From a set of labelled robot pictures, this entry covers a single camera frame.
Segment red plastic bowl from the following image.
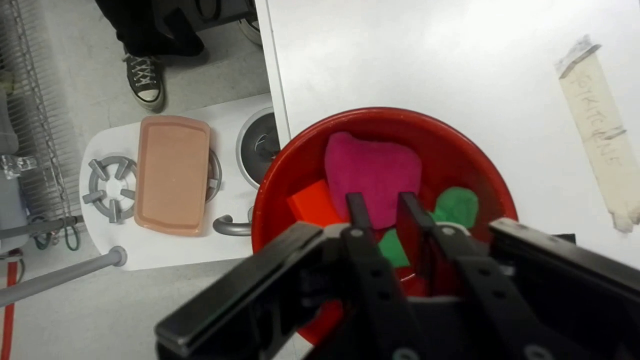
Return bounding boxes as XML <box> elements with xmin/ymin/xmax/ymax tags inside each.
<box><xmin>251</xmin><ymin>106</ymin><xmax>520</xmax><ymax>347</ymax></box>

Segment white toy cabinet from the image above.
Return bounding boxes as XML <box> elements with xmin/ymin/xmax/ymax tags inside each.
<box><xmin>255</xmin><ymin>0</ymin><xmax>640</xmax><ymax>267</ymax></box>

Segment pink plastic tray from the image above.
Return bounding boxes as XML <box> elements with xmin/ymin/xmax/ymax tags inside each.
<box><xmin>134</xmin><ymin>116</ymin><xmax>214</xmax><ymax>237</ymax></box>

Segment grey metal pole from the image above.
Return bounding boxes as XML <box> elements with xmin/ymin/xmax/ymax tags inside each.
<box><xmin>0</xmin><ymin>244</ymin><xmax>128</xmax><ymax>307</ymax></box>

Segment white toy kitchen counter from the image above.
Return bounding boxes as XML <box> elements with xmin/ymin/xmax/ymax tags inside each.
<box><xmin>79</xmin><ymin>91</ymin><xmax>282</xmax><ymax>272</ymax></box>

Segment orange toy block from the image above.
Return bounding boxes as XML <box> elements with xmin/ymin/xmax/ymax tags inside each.
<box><xmin>286</xmin><ymin>177</ymin><xmax>347</xmax><ymax>227</ymax></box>

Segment black canvas sneaker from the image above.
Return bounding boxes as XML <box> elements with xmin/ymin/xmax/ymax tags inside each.
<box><xmin>123</xmin><ymin>51</ymin><xmax>168</xmax><ymax>113</ymax></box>

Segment beige masking tape label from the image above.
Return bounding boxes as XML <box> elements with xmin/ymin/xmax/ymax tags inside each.
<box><xmin>557</xmin><ymin>35</ymin><xmax>640</xmax><ymax>236</ymax></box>

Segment grey wire grid panel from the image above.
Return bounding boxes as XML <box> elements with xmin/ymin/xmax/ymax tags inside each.
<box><xmin>0</xmin><ymin>0</ymin><xmax>88</xmax><ymax>254</ymax></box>

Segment black trouser leg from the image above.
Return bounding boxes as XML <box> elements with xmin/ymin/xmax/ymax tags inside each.
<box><xmin>94</xmin><ymin>0</ymin><xmax>258</xmax><ymax>60</ymax></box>

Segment grey toy faucet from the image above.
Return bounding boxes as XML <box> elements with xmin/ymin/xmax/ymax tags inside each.
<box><xmin>212</xmin><ymin>211</ymin><xmax>257</xmax><ymax>237</ymax></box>

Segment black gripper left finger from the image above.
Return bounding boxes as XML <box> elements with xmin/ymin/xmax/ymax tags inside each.
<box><xmin>341</xmin><ymin>191</ymin><xmax>429</xmax><ymax>360</ymax></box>

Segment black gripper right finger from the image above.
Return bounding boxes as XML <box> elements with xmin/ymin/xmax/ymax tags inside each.
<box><xmin>399</xmin><ymin>191</ymin><xmax>583</xmax><ymax>360</ymax></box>

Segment magenta plush toy green leaves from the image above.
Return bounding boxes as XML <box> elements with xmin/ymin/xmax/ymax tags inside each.
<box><xmin>325</xmin><ymin>129</ymin><xmax>483</xmax><ymax>270</ymax></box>

